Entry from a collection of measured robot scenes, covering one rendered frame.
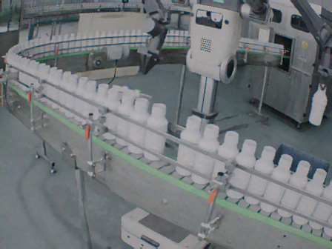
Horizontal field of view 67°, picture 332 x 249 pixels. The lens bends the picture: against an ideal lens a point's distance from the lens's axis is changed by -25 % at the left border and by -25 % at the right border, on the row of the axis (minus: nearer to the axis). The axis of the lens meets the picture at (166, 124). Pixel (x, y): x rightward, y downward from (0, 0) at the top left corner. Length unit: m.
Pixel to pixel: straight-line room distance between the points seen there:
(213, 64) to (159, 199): 0.72
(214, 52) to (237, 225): 0.85
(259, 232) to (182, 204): 0.27
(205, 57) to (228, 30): 0.19
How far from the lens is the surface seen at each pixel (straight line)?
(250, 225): 0.86
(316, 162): 1.43
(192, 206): 0.92
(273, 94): 4.79
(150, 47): 1.19
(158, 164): 0.97
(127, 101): 1.00
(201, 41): 1.48
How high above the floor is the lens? 1.49
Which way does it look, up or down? 23 degrees down
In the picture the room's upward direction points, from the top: 8 degrees clockwise
